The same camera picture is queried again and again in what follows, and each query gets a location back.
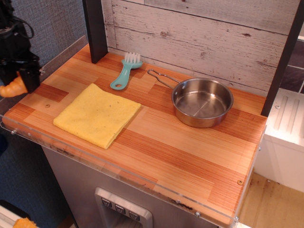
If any clear acrylic edge guard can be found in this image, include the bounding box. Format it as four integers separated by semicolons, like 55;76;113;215
3;109;266;228

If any dark right shelf post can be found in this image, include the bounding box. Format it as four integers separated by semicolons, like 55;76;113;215
261;0;304;117

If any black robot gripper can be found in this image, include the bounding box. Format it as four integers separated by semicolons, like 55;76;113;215
0;0;40;93

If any folded yellow cloth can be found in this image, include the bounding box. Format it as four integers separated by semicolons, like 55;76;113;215
53;84;141;149

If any grey toy fridge cabinet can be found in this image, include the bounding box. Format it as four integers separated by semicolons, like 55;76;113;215
40;145;228;228

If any dark left shelf post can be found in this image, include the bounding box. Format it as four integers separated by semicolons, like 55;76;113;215
82;0;108;64

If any silver dispenser panel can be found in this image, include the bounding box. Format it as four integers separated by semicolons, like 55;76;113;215
95;187;153;228

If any dark shelf post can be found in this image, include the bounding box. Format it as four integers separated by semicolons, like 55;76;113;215
82;0;108;64
261;0;304;117

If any white toy sink unit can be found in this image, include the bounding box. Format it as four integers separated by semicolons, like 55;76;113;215
254;89;304;191

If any orange object bottom left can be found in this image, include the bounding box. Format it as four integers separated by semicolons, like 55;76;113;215
13;218;37;228

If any orange toy croissant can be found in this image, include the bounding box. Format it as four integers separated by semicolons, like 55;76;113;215
0;76;28;97

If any small steel saucepan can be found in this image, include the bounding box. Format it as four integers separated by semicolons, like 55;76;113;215
147;69;234;128

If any teal dish brush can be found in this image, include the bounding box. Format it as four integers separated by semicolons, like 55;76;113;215
110;52;143;90

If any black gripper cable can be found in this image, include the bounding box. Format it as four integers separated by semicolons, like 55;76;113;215
13;15;35;40

